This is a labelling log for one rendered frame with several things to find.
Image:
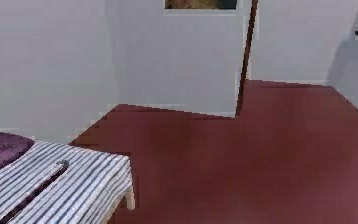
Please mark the white framed wall picture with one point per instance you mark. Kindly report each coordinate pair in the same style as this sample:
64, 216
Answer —
200, 6

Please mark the brown room door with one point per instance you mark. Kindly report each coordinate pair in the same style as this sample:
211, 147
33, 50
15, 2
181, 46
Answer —
246, 56

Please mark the purple pillow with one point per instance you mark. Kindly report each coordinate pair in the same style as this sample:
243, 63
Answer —
3, 148

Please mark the blue white striped bed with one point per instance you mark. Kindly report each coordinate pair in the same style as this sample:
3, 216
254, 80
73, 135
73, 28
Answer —
83, 186

